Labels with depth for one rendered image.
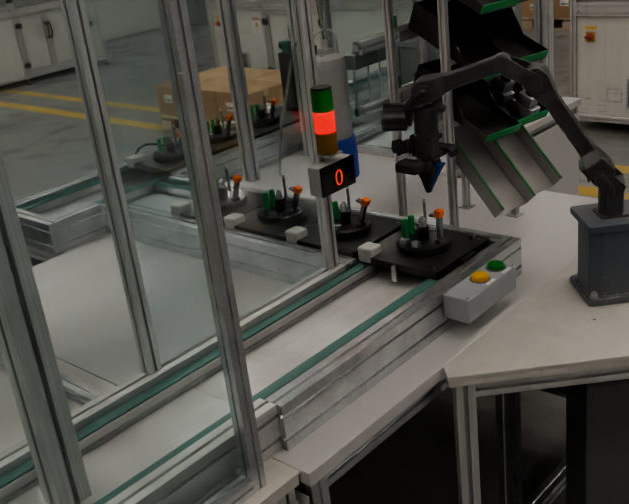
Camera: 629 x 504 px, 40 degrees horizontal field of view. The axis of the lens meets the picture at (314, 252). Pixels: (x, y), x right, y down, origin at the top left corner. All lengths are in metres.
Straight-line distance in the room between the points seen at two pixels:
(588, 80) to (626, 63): 0.30
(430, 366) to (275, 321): 0.36
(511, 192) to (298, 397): 0.99
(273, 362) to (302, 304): 0.21
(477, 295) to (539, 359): 0.20
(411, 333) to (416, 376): 0.10
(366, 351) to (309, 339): 0.19
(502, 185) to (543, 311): 0.43
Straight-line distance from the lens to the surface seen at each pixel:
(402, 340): 1.88
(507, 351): 1.94
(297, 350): 1.89
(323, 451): 1.67
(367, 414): 1.75
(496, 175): 2.39
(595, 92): 6.50
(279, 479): 1.62
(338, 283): 2.10
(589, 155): 2.05
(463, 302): 1.95
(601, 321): 2.07
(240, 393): 1.48
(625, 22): 6.31
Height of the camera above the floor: 1.83
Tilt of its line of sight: 23 degrees down
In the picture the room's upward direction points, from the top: 7 degrees counter-clockwise
